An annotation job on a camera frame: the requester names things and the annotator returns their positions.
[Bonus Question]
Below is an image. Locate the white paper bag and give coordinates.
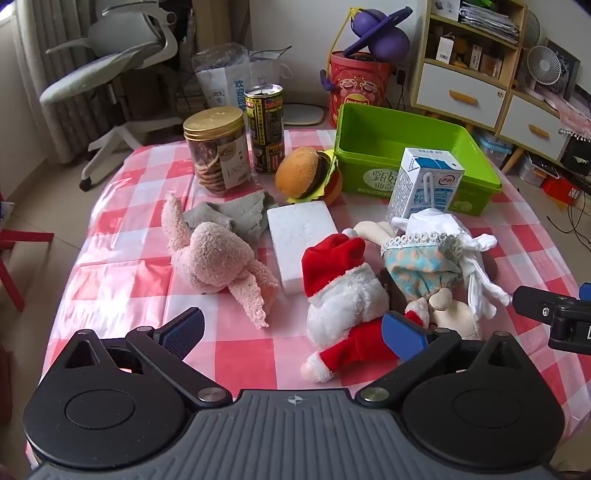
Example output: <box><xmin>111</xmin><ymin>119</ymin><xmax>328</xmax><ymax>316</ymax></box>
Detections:
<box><xmin>196</xmin><ymin>46</ymin><xmax>294</xmax><ymax>112</ymax></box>

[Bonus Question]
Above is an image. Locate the red box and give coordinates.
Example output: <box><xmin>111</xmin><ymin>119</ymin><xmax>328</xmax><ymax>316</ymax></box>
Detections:
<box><xmin>541</xmin><ymin>178</ymin><xmax>579</xmax><ymax>199</ymax></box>

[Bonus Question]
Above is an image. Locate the stack of papers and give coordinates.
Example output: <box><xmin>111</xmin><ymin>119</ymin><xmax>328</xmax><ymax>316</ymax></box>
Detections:
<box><xmin>459</xmin><ymin>2</ymin><xmax>520</xmax><ymax>44</ymax></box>

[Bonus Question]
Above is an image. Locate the white round floor pad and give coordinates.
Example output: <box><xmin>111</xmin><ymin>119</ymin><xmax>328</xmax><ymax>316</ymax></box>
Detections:
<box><xmin>283</xmin><ymin>102</ymin><xmax>325</xmax><ymax>126</ymax></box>

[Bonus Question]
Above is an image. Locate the wooden cabinet with white drawers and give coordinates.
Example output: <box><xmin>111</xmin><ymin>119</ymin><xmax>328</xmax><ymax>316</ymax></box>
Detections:
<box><xmin>409</xmin><ymin>0</ymin><xmax>575</xmax><ymax>162</ymax></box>

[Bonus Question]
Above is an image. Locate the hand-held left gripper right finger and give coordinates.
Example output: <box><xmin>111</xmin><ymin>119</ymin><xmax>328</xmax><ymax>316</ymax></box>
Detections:
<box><xmin>355</xmin><ymin>311</ymin><xmax>532</xmax><ymax>408</ymax></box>

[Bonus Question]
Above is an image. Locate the pink plush rabbit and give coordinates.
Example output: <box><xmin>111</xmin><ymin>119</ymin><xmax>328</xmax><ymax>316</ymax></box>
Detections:
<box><xmin>161</xmin><ymin>193</ymin><xmax>281</xmax><ymax>329</ymax></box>

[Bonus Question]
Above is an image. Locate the purple bounce ball toy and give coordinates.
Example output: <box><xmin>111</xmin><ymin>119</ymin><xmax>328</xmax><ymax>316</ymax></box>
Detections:
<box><xmin>342</xmin><ymin>6</ymin><xmax>414</xmax><ymax>63</ymax></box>

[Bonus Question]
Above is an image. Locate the red snack bucket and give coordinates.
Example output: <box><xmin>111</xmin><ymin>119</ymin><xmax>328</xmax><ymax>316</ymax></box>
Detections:
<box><xmin>323</xmin><ymin>50</ymin><xmax>393</xmax><ymax>130</ymax></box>

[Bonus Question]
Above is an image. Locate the green plastic bin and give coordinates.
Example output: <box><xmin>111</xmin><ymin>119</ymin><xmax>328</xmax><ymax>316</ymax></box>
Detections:
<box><xmin>333</xmin><ymin>102</ymin><xmax>503</xmax><ymax>217</ymax></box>

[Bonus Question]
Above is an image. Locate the black box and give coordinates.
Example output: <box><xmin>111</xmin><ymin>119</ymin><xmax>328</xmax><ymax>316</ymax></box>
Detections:
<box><xmin>558</xmin><ymin>136</ymin><xmax>591</xmax><ymax>176</ymax></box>

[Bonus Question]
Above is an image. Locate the dark picture frame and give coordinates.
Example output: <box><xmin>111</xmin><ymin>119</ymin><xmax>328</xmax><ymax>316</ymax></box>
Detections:
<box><xmin>542</xmin><ymin>39</ymin><xmax>581</xmax><ymax>100</ymax></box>

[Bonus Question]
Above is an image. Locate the white foam block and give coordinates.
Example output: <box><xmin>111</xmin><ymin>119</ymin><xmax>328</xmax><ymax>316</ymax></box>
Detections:
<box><xmin>267</xmin><ymin>200</ymin><xmax>340</xmax><ymax>296</ymax></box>

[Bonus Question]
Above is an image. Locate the blue and white milk carton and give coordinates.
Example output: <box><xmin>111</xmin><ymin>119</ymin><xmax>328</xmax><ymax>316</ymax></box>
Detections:
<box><xmin>385</xmin><ymin>148</ymin><xmax>465</xmax><ymax>222</ymax></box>

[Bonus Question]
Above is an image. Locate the clear plastic bag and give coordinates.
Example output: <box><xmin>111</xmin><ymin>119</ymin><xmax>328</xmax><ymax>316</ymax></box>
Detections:
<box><xmin>191</xmin><ymin>42</ymin><xmax>252</xmax><ymax>81</ymax></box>

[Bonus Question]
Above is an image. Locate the clear storage box blue lid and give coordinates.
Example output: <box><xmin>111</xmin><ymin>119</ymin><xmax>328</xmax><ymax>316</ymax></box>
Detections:
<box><xmin>475</xmin><ymin>131</ymin><xmax>514</xmax><ymax>169</ymax></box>

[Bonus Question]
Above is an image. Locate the black floor cable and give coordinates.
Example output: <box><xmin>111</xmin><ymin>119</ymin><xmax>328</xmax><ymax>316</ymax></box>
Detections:
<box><xmin>547</xmin><ymin>194</ymin><xmax>591</xmax><ymax>243</ymax></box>

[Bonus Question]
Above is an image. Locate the dark brown box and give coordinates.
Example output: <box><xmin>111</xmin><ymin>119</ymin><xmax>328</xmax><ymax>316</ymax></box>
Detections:
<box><xmin>378</xmin><ymin>268</ymin><xmax>409</xmax><ymax>311</ymax></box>

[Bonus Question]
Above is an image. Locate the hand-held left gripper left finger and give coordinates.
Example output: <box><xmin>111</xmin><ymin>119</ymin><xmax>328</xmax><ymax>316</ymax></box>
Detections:
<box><xmin>58</xmin><ymin>308</ymin><xmax>234</xmax><ymax>409</ymax></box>

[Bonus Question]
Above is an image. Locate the grey pleated curtain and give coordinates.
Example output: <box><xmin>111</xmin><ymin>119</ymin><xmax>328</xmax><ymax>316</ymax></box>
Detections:
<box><xmin>14</xmin><ymin>0</ymin><xmax>95</xmax><ymax>162</ymax></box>

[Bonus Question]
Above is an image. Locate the clear cookie jar gold lid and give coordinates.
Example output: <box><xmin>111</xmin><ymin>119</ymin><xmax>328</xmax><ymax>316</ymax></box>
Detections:
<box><xmin>183</xmin><ymin>107</ymin><xmax>252</xmax><ymax>199</ymax></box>

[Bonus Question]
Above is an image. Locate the white office chair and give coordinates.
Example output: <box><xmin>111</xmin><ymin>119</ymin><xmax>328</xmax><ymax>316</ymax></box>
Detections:
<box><xmin>39</xmin><ymin>0</ymin><xmax>185</xmax><ymax>192</ymax></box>

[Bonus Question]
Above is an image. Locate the rabbit doll with lace bonnet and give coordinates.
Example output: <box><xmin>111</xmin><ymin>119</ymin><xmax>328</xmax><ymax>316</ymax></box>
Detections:
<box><xmin>353</xmin><ymin>208</ymin><xmax>513</xmax><ymax>340</ymax></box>

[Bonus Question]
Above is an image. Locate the plush hamburger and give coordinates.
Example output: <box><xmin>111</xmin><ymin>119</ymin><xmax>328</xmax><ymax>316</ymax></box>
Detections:
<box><xmin>276</xmin><ymin>147</ymin><xmax>343</xmax><ymax>206</ymax></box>

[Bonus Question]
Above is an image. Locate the grey cloth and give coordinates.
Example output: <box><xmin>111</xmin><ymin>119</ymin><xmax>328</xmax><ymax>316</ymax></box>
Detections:
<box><xmin>184</xmin><ymin>189</ymin><xmax>280</xmax><ymax>245</ymax></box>

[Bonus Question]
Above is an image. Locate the red chair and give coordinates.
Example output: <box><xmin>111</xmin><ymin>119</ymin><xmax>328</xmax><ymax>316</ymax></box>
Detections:
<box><xmin>0</xmin><ymin>185</ymin><xmax>55</xmax><ymax>315</ymax></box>

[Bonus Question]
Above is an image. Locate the red and white santa plush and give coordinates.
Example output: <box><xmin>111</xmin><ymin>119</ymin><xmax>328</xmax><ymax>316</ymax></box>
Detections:
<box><xmin>300</xmin><ymin>233</ymin><xmax>432</xmax><ymax>384</ymax></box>

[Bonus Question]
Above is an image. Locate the black and yellow can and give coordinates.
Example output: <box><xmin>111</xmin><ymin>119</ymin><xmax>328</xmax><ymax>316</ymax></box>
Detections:
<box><xmin>252</xmin><ymin>138</ymin><xmax>286</xmax><ymax>175</ymax></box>
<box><xmin>244</xmin><ymin>84</ymin><xmax>284</xmax><ymax>145</ymax></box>

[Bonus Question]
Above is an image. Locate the small white fan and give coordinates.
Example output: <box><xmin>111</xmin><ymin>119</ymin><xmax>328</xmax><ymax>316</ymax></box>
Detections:
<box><xmin>519</xmin><ymin>45</ymin><xmax>561</xmax><ymax>100</ymax></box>

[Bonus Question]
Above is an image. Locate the pink cloth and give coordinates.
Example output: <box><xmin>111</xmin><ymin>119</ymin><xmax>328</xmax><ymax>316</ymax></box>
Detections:
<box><xmin>551</xmin><ymin>88</ymin><xmax>591</xmax><ymax>141</ymax></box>

